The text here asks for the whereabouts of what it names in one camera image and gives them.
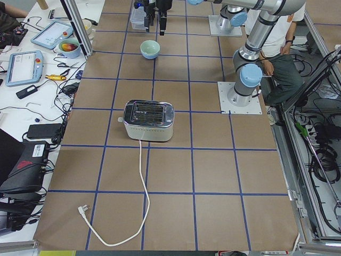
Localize black flat device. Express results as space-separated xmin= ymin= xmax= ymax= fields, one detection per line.
xmin=27 ymin=123 xmax=61 ymax=139

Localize clear plastic container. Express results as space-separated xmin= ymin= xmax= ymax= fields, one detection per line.
xmin=130 ymin=6 xmax=146 ymax=30

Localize near blue teach pendant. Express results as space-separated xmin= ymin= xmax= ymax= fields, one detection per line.
xmin=5 ymin=50 xmax=44 ymax=87

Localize black power adapter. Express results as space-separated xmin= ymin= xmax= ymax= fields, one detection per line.
xmin=16 ymin=85 xmax=38 ymax=99

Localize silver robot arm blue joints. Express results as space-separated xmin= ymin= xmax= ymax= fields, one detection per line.
xmin=186 ymin=0 xmax=306 ymax=106

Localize far blue teach pendant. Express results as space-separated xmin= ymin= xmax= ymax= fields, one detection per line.
xmin=30 ymin=21 xmax=74 ymax=50

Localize cream bowl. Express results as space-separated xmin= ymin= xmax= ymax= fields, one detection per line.
xmin=82 ymin=19 xmax=92 ymax=36

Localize white toaster power cord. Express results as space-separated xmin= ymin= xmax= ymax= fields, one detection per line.
xmin=77 ymin=140 xmax=150 ymax=247

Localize aluminium frame post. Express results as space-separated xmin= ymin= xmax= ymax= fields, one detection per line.
xmin=60 ymin=0 xmax=93 ymax=59

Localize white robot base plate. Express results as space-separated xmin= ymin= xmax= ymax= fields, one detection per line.
xmin=217 ymin=82 xmax=262 ymax=115

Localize silver toaster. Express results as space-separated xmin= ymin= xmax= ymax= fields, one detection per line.
xmin=118 ymin=99 xmax=175 ymax=142

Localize blue bowl with fruit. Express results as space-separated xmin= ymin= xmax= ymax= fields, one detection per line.
xmin=59 ymin=38 xmax=80 ymax=59

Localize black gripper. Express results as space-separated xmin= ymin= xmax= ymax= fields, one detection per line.
xmin=144 ymin=0 xmax=173 ymax=36

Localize person in white shirt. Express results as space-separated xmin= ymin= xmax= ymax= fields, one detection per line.
xmin=259 ymin=5 xmax=305 ymax=125

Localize black scissors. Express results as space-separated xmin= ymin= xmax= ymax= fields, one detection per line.
xmin=57 ymin=62 xmax=78 ymax=69

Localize blue teach pendant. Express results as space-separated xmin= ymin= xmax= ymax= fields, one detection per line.
xmin=30 ymin=21 xmax=74 ymax=50
xmin=5 ymin=50 xmax=44 ymax=87

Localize green bowl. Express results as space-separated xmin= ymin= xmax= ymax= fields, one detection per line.
xmin=140 ymin=40 xmax=160 ymax=55

